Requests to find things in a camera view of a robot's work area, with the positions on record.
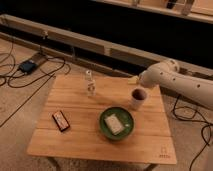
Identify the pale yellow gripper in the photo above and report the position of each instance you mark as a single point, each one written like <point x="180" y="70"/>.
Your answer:
<point x="133" y="80"/>

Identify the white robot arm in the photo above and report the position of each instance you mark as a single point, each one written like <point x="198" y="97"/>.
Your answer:
<point x="167" y="74"/>

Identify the green bowl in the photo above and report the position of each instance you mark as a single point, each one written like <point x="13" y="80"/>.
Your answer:
<point x="124" y="117"/>

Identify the beige sponge block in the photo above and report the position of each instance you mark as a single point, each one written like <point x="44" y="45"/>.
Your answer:
<point x="114" y="124"/>

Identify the wooden folding table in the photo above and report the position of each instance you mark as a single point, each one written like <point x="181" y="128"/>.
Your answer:
<point x="151" y="139"/>

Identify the small black red box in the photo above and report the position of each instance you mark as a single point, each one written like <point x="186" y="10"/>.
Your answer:
<point x="61" y="121"/>

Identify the black power adapter box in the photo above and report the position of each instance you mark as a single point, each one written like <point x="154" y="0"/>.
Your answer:
<point x="27" y="67"/>

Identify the long wooden floor beam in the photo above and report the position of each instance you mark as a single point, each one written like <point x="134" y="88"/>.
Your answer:
<point x="85" y="42"/>

